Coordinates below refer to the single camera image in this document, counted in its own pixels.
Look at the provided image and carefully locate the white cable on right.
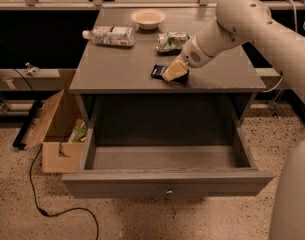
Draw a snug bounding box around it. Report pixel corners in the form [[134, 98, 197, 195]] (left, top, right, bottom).
[[261, 0, 305, 94]]

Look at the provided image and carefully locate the open cardboard box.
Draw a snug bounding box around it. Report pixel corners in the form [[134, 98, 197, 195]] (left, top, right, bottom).
[[25, 69, 84, 174]]

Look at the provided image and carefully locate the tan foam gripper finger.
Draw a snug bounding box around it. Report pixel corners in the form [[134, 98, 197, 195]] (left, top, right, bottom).
[[162, 60, 188, 81]]

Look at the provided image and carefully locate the black power cable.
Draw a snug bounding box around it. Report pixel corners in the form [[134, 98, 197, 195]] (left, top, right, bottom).
[[13, 68, 100, 240]]

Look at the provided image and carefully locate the black metal stand leg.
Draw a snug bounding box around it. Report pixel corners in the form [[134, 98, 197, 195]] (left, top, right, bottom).
[[12, 99, 42, 150]]

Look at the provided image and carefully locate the green package in box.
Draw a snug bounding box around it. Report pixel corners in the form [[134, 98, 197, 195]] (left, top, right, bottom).
[[68, 122, 87, 142]]

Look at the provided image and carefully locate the open grey top drawer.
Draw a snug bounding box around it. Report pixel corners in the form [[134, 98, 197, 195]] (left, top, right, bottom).
[[61, 95, 275, 199]]

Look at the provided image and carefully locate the white ceramic bowl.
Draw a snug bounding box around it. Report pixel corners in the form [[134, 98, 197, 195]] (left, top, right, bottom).
[[131, 9, 166, 30]]

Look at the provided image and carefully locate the grey wooden cabinet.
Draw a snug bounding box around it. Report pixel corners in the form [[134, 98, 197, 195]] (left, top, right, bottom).
[[69, 7, 267, 125]]

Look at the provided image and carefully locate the blue rxbar blueberry bar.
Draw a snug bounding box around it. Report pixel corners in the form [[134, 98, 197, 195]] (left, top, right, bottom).
[[151, 64, 189, 83]]

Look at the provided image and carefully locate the clear plastic water bottle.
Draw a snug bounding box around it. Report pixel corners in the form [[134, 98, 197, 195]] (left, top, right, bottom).
[[82, 26, 136, 47]]

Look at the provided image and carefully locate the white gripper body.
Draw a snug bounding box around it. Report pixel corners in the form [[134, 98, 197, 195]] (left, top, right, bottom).
[[181, 35, 213, 68]]

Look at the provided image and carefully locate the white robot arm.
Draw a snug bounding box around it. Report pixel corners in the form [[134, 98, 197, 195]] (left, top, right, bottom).
[[163, 0, 305, 240]]

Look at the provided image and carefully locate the small clear crumpled wrapper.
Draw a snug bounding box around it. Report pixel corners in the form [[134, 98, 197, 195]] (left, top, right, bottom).
[[25, 62, 40, 76]]

